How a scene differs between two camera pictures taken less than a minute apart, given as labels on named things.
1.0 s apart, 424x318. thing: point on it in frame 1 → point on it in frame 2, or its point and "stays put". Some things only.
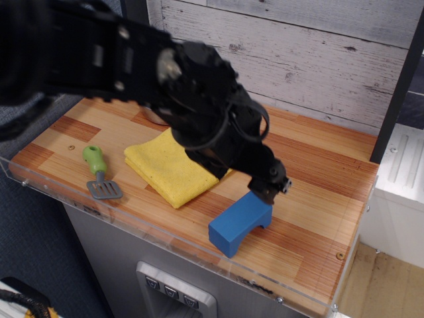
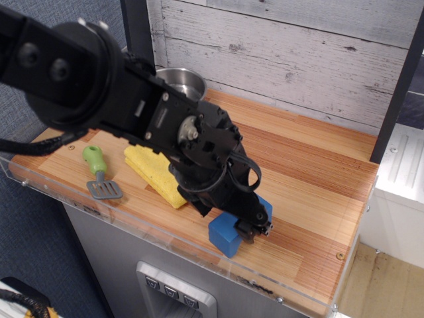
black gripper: [228, 138] → [225, 185]
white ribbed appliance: [395, 222] stays put
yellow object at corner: [52, 313] stays put
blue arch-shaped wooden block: [226, 232] stays put
